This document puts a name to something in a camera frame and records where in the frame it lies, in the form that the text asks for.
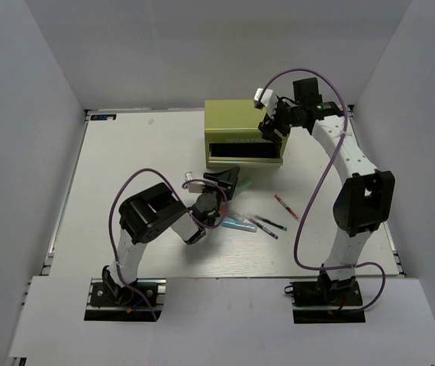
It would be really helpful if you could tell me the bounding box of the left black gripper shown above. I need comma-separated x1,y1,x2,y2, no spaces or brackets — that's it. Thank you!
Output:
201,166,240,208

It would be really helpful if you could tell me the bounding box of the green highlighter marker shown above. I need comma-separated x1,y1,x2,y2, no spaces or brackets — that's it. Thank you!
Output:
235,178,253,194

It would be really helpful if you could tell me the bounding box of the orange highlighter marker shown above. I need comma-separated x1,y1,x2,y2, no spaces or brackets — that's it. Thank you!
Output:
220,204,244,222

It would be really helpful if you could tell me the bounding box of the green gel pen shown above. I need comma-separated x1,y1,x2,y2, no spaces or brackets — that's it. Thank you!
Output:
247,212,288,231

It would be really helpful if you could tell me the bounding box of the blue highlighter marker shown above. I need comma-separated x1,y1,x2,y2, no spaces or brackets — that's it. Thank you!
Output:
221,218,258,233

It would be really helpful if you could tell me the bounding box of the purple gel pen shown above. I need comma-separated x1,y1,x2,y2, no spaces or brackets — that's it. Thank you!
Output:
244,214,279,240

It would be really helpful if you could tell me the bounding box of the red gel pen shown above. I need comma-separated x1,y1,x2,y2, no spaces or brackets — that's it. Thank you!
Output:
274,194,301,223

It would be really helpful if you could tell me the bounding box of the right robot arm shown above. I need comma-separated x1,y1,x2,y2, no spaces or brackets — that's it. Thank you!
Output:
253,78,395,307

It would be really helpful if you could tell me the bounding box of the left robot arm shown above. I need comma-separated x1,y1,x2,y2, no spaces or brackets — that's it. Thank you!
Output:
102,166,240,305

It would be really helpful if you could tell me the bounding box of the green metal tool chest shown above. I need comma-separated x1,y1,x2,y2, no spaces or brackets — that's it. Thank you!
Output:
204,100,286,161

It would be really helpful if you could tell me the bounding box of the left blue table label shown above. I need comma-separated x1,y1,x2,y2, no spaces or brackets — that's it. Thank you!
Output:
90,114,117,121

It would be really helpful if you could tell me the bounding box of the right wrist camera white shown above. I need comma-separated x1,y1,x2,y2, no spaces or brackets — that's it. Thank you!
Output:
253,88,279,117

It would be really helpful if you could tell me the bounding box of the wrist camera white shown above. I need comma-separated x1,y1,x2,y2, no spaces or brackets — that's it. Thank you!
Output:
182,172,205,194
253,88,279,117

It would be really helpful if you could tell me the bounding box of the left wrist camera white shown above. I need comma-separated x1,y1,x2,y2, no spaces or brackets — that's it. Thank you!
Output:
182,172,205,194

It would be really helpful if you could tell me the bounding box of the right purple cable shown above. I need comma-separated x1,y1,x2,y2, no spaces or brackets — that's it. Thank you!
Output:
259,68,386,314

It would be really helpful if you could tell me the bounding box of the purple cable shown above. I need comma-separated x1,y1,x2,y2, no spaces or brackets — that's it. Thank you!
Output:
259,68,386,314
108,169,229,320

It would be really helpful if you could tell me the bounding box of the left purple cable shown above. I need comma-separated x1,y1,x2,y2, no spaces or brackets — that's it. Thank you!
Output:
108,169,229,320

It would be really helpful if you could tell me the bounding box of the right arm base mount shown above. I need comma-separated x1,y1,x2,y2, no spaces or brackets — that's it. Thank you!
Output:
284,281,366,324

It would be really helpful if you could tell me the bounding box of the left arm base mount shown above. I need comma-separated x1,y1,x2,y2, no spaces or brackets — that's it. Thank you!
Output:
84,279,166,323

